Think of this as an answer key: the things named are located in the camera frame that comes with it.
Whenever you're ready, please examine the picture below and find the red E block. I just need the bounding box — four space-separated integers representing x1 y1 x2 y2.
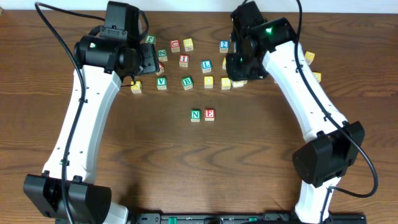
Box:
205 109 215 121

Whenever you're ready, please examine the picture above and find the green N block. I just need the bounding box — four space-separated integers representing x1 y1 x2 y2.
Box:
190 110 201 123

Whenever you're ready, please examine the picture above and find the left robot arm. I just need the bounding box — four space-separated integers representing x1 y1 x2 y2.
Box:
23 1 160 223

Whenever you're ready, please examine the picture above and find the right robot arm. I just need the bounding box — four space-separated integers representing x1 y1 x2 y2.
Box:
226 1 366 223

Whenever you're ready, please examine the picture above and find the red A block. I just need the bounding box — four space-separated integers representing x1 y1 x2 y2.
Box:
156 62 164 75

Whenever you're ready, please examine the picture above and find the green Z block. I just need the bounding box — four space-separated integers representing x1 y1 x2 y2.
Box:
158 49 168 62

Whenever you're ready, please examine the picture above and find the yellow O block upper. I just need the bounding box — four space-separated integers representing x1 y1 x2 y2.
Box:
222 57 226 70

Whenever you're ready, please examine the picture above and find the yellow o block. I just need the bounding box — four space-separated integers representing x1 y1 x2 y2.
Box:
204 76 214 88
222 57 226 70

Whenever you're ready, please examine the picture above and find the blue T block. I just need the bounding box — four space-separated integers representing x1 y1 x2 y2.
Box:
231 80 248 88

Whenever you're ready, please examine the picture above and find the yellow S block lower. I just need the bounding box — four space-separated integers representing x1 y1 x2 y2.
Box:
221 77 231 90

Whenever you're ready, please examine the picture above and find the yellow s block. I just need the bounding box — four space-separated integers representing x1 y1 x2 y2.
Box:
183 38 194 52
221 77 231 90

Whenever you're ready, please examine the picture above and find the green J block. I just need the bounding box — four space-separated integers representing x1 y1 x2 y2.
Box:
145 35 156 45

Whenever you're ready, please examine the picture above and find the green V block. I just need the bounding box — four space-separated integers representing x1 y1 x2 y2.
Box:
157 77 167 90

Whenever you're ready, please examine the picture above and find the blue 2 block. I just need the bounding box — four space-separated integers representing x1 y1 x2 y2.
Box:
220 40 229 54

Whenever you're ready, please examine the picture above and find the red C block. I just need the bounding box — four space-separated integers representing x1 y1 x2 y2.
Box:
170 40 180 53

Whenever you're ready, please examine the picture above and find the yellow K block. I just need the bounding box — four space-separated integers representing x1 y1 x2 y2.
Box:
131 80 142 94

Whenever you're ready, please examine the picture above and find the yellow O block lower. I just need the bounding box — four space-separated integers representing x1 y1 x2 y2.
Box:
204 76 214 88

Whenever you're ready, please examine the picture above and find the blue L block middle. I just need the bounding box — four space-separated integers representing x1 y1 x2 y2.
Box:
201 60 212 73

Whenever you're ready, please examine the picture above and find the red I block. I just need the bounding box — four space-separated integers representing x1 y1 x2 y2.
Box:
179 55 189 67

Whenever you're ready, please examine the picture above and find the yellow S block upper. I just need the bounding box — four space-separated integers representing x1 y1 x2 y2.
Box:
183 38 194 52

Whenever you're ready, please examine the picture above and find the green B block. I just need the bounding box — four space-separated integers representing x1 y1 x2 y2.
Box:
182 76 193 90

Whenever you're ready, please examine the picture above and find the yellow block far right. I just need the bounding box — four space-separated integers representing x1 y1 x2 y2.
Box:
305 51 315 65

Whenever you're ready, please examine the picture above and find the yellow G block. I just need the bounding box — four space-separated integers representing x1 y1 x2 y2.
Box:
313 72 322 83

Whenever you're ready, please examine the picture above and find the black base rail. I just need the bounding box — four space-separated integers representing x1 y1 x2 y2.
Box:
126 212 368 224

